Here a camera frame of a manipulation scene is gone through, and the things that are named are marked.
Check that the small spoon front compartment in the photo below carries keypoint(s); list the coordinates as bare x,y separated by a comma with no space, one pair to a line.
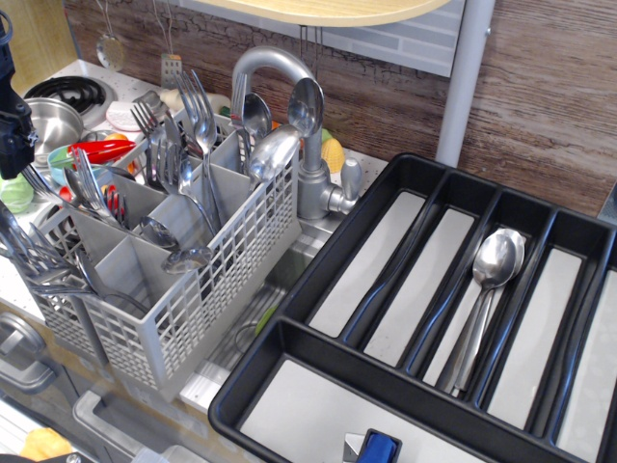
157,234

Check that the yellow toy corn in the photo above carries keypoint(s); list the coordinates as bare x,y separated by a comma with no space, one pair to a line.
332,153

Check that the small spoon over rim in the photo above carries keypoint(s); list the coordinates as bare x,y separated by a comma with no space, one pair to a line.
184,261

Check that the forks bundle left end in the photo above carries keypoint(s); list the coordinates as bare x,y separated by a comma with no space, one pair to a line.
47,270

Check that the fork in back compartment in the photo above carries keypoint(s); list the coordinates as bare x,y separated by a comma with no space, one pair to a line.
236,116

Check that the hanging metal strainer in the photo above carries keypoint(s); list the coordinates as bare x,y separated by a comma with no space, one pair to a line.
109,49

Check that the pink white scrub pad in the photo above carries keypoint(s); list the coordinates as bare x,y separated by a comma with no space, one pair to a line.
119,115

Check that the grey plastic cutlery basket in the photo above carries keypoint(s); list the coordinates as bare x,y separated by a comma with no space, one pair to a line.
188,313

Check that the large spoon by faucet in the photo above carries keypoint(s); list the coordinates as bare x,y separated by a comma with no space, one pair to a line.
305,109

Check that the hanging small grater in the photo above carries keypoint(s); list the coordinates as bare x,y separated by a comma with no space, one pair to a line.
171,62

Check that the black stove burner coil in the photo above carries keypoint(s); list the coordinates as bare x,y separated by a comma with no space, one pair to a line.
83,94

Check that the black cutlery tray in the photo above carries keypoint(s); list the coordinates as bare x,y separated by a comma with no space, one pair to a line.
468,320

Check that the stainless steel pot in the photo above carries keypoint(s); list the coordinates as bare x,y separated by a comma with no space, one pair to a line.
57,125

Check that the light wooden shelf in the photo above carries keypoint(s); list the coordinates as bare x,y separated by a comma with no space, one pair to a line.
332,13

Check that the blue object at tray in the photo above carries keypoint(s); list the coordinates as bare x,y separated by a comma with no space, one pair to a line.
378,447

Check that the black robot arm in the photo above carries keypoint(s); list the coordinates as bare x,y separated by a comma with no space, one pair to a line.
7,65

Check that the spoon in back compartment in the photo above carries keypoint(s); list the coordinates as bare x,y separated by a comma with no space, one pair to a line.
256,117

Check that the top spoon in tray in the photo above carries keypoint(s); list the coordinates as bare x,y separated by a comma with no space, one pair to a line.
491,270

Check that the large spoon bowl leaning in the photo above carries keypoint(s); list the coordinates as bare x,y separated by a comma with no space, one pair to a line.
273,153

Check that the yellow toy bottom left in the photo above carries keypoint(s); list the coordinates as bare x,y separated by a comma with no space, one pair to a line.
45,443

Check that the silver kitchen faucet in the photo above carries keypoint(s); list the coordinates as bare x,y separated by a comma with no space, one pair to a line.
318,196

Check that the big steel spoon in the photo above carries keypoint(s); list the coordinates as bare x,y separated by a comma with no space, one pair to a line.
12,236

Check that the teal toy bowl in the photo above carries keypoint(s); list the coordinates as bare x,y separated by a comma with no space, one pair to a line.
57,160

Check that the forks in middle compartment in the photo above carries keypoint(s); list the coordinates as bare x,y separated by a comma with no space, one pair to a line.
108,205

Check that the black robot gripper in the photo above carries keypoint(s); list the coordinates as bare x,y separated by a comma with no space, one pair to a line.
18,135

